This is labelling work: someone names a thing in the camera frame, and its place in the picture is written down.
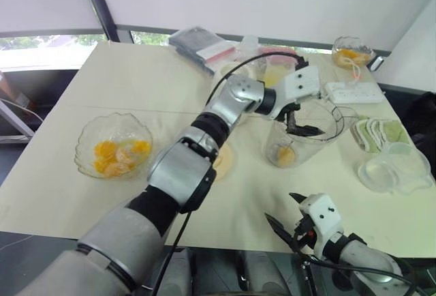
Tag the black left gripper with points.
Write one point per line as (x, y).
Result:
(289, 109)

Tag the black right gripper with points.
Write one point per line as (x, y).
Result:
(306, 234)

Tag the clear plastic blender jar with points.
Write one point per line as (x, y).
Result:
(306, 149)

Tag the peeled orange segment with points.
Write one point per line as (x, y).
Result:
(286, 155)
(99, 166)
(141, 146)
(114, 171)
(124, 158)
(104, 149)

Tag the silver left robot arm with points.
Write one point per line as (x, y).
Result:
(180, 170)

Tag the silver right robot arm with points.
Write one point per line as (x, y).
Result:
(368, 258)

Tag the heap of orange segments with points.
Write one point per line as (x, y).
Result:
(347, 55)

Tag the clear plastic blender lid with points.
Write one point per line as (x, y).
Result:
(385, 173)

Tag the white power strip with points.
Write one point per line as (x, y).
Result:
(354, 93)

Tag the pink lidded container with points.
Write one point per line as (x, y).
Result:
(277, 55)

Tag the green and white towel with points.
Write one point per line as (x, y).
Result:
(391, 132)

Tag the clear plastic bottle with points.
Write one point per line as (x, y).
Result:
(249, 45)

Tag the scalloped clear glass bowl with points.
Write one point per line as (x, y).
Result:
(102, 129)
(351, 44)

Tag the black chair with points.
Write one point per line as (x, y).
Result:
(424, 115)

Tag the clear zip bag, black contents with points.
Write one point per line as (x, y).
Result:
(197, 45)

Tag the white metal stand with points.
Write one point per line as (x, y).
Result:
(17, 118)

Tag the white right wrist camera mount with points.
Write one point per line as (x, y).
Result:
(322, 214)

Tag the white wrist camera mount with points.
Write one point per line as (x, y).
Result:
(322, 214)
(299, 83)

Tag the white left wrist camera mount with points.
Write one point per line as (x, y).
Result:
(299, 83)

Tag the dark window frame post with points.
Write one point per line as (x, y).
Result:
(98, 2)

